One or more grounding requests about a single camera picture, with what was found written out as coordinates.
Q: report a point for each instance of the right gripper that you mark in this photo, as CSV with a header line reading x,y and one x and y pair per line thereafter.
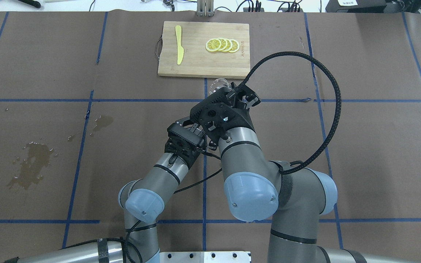
x,y
246,119

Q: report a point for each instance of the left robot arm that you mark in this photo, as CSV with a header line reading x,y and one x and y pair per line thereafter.
x,y
142,201

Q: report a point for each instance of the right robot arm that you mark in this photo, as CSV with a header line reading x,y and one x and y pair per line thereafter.
x,y
365,209

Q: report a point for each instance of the lemon slice four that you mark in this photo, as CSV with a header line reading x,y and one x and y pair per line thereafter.
x,y
235,46

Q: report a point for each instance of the yellow plastic knife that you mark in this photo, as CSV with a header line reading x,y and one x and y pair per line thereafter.
x,y
180,49

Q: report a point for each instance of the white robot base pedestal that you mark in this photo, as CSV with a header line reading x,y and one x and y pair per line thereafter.
x,y
206,257

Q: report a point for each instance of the clear glass measuring cup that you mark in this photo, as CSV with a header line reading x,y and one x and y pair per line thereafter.
x,y
218,84

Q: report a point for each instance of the lemon slice one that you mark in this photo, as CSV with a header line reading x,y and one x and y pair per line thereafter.
x,y
213,45

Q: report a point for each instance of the black box on table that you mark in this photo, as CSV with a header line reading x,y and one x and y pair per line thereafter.
x,y
356,6

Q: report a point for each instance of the black handheld tool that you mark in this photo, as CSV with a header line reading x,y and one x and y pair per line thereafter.
x,y
32,3

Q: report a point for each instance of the bamboo cutting board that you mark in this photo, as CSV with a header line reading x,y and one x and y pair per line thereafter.
x,y
197,61

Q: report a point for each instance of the lemon slice two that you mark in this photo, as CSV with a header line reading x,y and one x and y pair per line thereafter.
x,y
222,44

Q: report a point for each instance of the lemon slice three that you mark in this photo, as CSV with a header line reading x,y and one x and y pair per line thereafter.
x,y
229,45

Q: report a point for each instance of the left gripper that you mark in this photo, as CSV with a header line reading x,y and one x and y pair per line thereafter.
x,y
191,127

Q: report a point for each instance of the aluminium frame post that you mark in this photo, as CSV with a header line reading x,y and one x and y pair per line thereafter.
x,y
205,8

